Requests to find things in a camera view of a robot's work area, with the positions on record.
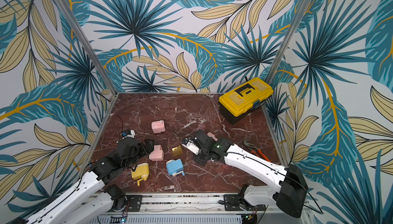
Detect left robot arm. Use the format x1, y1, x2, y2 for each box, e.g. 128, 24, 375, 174
12, 137, 155, 224

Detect pink sharpener right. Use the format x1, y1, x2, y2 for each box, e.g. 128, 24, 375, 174
207, 132, 218, 141

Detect pink sharpener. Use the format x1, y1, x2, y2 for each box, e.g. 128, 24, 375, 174
148, 145, 164, 161
151, 120, 166, 134
207, 132, 218, 141

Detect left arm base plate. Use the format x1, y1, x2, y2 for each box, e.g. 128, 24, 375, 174
110, 194, 142, 213

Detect yellow black toolbox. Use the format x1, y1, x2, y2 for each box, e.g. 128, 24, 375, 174
219, 77, 274, 125

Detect yellow transparent tray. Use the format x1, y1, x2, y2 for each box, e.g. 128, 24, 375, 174
172, 146, 183, 156

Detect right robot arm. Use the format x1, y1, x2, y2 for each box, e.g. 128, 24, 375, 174
182, 130, 309, 218

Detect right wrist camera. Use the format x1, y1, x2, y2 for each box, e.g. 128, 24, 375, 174
182, 138, 200, 155

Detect pink sharpener back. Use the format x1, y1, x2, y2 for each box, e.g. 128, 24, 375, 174
151, 120, 166, 134

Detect pink sharpener front left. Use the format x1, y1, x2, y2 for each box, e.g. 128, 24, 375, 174
148, 145, 164, 161

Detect aluminium front rail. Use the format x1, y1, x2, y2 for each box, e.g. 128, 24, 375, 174
49, 192, 311, 224

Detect orange handled pliers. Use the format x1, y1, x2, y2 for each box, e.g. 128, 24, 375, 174
243, 139, 271, 162

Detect yellow pencil sharpener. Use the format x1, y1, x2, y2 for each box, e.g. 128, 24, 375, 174
132, 163, 150, 187

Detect blue pencil sharpener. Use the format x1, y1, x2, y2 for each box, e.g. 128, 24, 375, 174
166, 159, 185, 176

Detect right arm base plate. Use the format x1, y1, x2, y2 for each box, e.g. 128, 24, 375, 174
223, 194, 266, 211

